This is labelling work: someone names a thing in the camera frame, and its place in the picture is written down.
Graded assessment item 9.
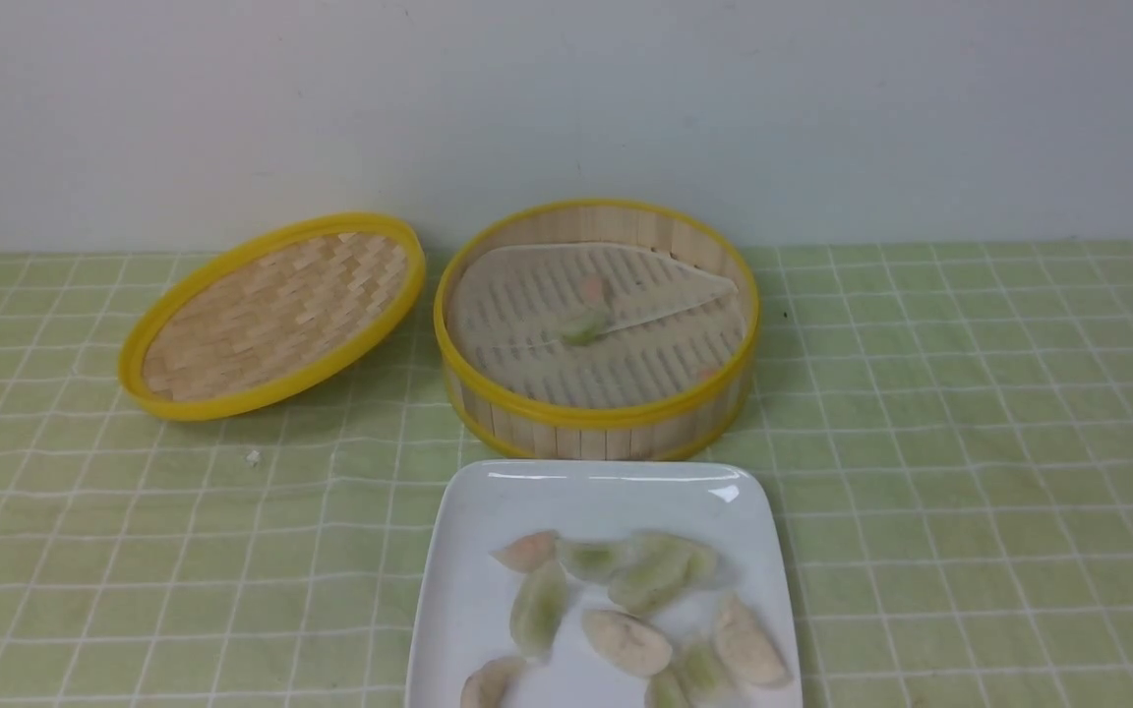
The green dumpling steamer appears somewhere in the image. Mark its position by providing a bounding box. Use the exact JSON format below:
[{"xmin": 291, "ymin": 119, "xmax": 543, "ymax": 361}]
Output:
[
  {"xmin": 675, "ymin": 639, "xmax": 738, "ymax": 707},
  {"xmin": 607, "ymin": 551, "xmax": 689, "ymax": 619},
  {"xmin": 557, "ymin": 309, "xmax": 611, "ymax": 346}
]

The pink dumpling on plate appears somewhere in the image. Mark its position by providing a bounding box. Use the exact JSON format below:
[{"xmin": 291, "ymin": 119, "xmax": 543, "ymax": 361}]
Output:
[{"xmin": 491, "ymin": 530, "xmax": 561, "ymax": 574}]

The green dumpling plate centre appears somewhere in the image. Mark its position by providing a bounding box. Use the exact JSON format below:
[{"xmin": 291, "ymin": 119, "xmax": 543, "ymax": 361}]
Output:
[{"xmin": 555, "ymin": 538, "xmax": 630, "ymax": 585}]

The white square plate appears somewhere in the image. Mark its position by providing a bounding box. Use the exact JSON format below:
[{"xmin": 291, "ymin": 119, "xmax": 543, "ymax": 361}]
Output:
[{"xmin": 404, "ymin": 460, "xmax": 806, "ymax": 707}]

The green dumpling plate right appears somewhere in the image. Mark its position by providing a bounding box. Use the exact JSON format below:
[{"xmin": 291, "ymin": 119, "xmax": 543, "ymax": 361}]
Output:
[{"xmin": 632, "ymin": 530, "xmax": 719, "ymax": 585}]

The long green dumpling plate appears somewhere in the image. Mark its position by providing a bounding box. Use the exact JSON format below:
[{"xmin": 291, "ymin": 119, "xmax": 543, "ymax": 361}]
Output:
[{"xmin": 508, "ymin": 560, "xmax": 571, "ymax": 662}]

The white dumpling plate middle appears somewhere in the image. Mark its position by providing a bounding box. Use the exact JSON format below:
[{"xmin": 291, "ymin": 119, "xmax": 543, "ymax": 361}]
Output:
[{"xmin": 581, "ymin": 609, "xmax": 674, "ymax": 679}]

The white dumpling plate right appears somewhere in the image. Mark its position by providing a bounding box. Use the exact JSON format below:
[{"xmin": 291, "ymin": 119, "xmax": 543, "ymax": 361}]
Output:
[{"xmin": 712, "ymin": 592, "xmax": 791, "ymax": 688}]

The white dumpling plate bottom-left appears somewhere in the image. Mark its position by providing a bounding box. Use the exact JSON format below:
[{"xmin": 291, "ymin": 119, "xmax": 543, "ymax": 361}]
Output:
[{"xmin": 459, "ymin": 656, "xmax": 527, "ymax": 708}]

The green dumpling plate bottom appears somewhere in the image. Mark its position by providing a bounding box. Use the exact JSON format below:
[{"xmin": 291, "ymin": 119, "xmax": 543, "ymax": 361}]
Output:
[{"xmin": 644, "ymin": 668, "xmax": 691, "ymax": 708}]

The bamboo steamer basket yellow rim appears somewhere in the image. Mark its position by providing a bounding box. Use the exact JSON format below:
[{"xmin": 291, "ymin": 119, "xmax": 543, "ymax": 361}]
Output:
[{"xmin": 433, "ymin": 199, "xmax": 761, "ymax": 461}]

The white steamer liner cloth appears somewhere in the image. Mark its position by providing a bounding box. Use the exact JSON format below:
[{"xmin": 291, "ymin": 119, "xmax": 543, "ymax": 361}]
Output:
[{"xmin": 445, "ymin": 244, "xmax": 747, "ymax": 409}]

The pink dumpling in steamer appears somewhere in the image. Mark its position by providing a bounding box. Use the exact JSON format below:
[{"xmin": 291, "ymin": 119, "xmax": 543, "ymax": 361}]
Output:
[{"xmin": 578, "ymin": 273, "xmax": 610, "ymax": 310}]

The bamboo steamer lid yellow rim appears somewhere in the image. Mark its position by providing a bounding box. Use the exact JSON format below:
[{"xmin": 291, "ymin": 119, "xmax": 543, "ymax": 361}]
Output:
[{"xmin": 118, "ymin": 213, "xmax": 427, "ymax": 423}]

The green checked tablecloth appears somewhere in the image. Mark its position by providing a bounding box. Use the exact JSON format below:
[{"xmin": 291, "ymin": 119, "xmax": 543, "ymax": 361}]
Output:
[{"xmin": 0, "ymin": 242, "xmax": 1133, "ymax": 707}]

